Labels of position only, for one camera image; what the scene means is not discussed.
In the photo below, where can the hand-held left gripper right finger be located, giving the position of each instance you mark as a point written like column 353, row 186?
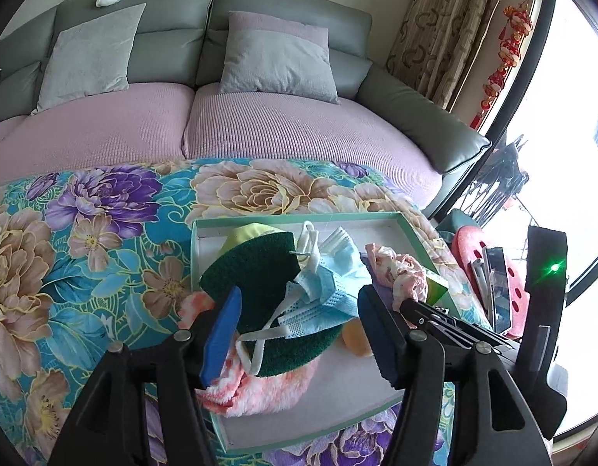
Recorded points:
column 383, row 340

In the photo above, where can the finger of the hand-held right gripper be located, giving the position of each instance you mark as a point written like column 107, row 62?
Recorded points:
column 449, row 323

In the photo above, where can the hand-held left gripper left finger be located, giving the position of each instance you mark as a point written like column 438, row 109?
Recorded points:
column 226, row 335

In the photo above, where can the beige round sponge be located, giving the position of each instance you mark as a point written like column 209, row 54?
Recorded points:
column 354, row 342

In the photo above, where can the green tissue packet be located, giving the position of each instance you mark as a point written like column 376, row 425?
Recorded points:
column 435, row 289

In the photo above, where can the pink lace cloth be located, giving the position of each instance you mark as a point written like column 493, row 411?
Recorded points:
column 405, row 272

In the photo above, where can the pink white fluffy towel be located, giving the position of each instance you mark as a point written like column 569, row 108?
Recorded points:
column 260, row 393

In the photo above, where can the dark green scouring pad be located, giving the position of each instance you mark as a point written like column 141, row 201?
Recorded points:
column 250, row 272

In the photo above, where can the blue face mask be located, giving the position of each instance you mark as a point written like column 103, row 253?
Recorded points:
column 328, row 301
column 340, row 247

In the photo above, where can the green rimmed white tray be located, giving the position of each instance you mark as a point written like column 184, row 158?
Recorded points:
column 328, row 388

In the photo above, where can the light green cloth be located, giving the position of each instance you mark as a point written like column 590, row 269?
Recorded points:
column 250, row 235

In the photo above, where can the smartphone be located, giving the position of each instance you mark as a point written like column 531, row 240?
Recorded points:
column 497, row 291

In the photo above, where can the black silver tool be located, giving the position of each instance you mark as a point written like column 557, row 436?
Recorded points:
column 479, row 281

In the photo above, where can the red plastic stool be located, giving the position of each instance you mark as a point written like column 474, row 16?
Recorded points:
column 463, row 252

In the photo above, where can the black metal rack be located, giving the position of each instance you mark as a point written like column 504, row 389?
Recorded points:
column 488, row 184

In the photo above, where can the floral blanket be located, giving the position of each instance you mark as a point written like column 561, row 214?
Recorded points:
column 85, row 252

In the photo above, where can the grey sofa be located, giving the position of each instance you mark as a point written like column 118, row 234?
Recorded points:
column 415, row 116

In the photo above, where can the pink covered seat cushion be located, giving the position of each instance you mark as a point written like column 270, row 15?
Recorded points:
column 289, row 131
column 100, row 131

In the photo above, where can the red hanging decoration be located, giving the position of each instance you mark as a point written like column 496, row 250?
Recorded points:
column 512, row 48

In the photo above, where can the grey pillow with pink band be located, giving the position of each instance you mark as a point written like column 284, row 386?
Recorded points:
column 279, row 58

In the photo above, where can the patterned beige curtain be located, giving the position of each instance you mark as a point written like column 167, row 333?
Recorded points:
column 449, row 24

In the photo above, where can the plain grey pillow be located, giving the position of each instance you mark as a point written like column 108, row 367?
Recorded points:
column 90, row 58

